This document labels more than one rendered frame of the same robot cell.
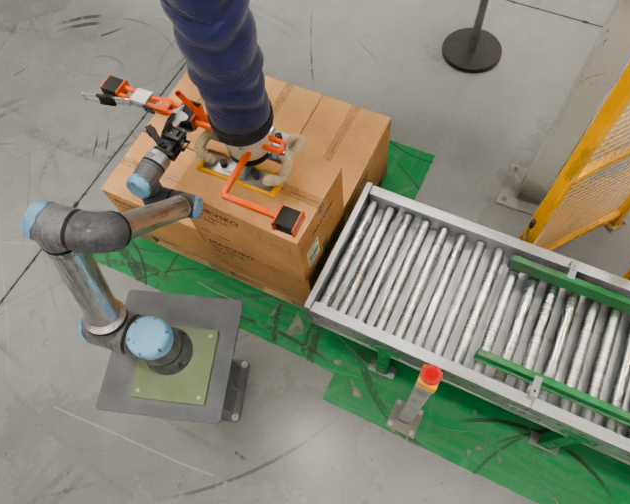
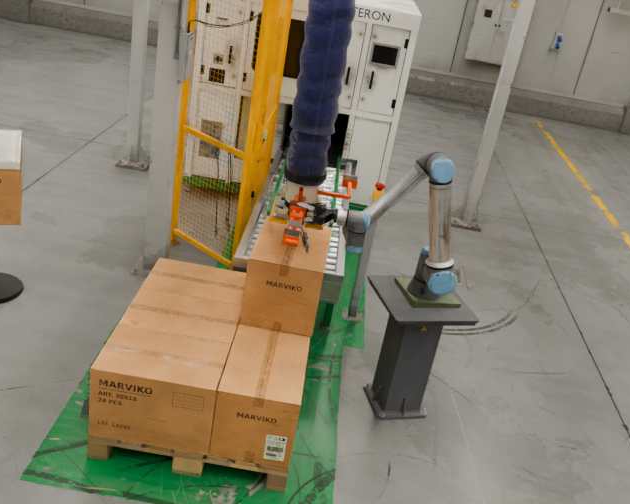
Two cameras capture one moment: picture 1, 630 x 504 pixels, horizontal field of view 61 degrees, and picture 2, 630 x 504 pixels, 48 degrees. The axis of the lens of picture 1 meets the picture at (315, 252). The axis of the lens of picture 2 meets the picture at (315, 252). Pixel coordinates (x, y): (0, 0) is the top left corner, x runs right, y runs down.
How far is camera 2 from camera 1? 4.51 m
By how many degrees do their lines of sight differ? 80
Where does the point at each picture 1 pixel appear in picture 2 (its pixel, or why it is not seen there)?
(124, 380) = (454, 312)
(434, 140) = (109, 307)
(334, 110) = (158, 281)
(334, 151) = (202, 279)
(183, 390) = not seen: hidden behind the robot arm
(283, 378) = (362, 368)
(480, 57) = (4, 281)
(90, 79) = not seen: outside the picture
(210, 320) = (389, 285)
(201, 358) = not seen: hidden behind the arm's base
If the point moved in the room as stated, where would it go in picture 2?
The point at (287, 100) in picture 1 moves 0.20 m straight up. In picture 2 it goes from (151, 305) to (153, 273)
